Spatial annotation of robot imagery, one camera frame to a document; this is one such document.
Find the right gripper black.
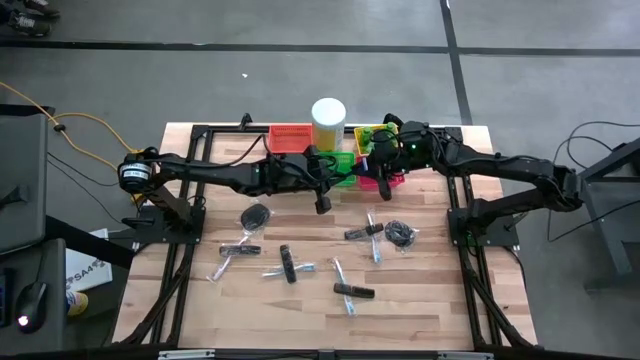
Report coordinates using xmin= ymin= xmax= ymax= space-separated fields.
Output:
xmin=369 ymin=119 xmax=441 ymax=202

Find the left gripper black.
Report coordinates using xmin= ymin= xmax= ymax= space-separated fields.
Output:
xmin=294 ymin=144 xmax=335 ymax=215

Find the black item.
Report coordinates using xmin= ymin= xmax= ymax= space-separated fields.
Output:
xmin=383 ymin=219 xmax=420 ymax=250

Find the blue toothbrush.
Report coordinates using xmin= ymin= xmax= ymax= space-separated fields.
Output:
xmin=259 ymin=262 xmax=318 ymax=280
xmin=365 ymin=208 xmax=384 ymax=265
xmin=328 ymin=256 xmax=358 ymax=318

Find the black clip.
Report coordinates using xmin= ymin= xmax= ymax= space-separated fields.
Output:
xmin=218 ymin=243 xmax=263 ymax=258

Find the pink toothbrush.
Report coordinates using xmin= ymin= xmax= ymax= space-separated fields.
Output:
xmin=208 ymin=232 xmax=252 ymax=283

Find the red plastic basket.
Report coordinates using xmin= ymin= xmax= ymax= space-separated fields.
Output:
xmin=355 ymin=154 xmax=406 ymax=192

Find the green plastic basket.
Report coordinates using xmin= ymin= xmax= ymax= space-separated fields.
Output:
xmin=319 ymin=151 xmax=358 ymax=188

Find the yellow plastic basket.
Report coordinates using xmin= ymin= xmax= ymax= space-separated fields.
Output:
xmin=353 ymin=123 xmax=401 ymax=156

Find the orange plastic basket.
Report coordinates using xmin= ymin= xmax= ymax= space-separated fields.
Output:
xmin=268 ymin=123 xmax=315 ymax=155

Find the white yellow wipes canister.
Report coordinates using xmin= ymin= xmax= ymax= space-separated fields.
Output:
xmin=310 ymin=97 xmax=348 ymax=153

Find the grey metal stand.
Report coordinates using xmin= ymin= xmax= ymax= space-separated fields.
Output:
xmin=579 ymin=137 xmax=640 ymax=294

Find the white printed cardboard box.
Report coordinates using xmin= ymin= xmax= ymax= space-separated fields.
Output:
xmin=64 ymin=228 xmax=114 ymax=293

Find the yellow white bottle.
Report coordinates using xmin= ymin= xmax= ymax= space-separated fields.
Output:
xmin=65 ymin=291 xmax=90 ymax=318

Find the dark side desk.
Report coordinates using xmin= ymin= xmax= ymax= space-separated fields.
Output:
xmin=0 ymin=238 xmax=67 ymax=354

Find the grey desk panel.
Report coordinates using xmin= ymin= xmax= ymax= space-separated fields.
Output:
xmin=0 ymin=113 xmax=51 ymax=254

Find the black computer mouse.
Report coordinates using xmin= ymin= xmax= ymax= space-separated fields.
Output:
xmin=14 ymin=281 xmax=49 ymax=334

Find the black keyboard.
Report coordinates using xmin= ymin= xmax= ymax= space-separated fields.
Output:
xmin=0 ymin=268 xmax=15 ymax=329

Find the person's shoe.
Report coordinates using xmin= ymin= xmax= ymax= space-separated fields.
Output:
xmin=22 ymin=0 xmax=62 ymax=19
xmin=7 ymin=9 xmax=52 ymax=39

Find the black aluminium table frame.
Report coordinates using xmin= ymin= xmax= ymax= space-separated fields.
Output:
xmin=113 ymin=122 xmax=536 ymax=350

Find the silver metal bracket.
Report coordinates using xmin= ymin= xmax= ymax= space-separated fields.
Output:
xmin=157 ymin=349 xmax=216 ymax=360
xmin=437 ymin=351 xmax=495 ymax=360

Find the black floor cable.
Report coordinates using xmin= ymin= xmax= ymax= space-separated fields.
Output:
xmin=547 ymin=119 xmax=640 ymax=244

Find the yellow extension cable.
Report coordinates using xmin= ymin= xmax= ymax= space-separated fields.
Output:
xmin=0 ymin=81 xmax=139 ymax=157

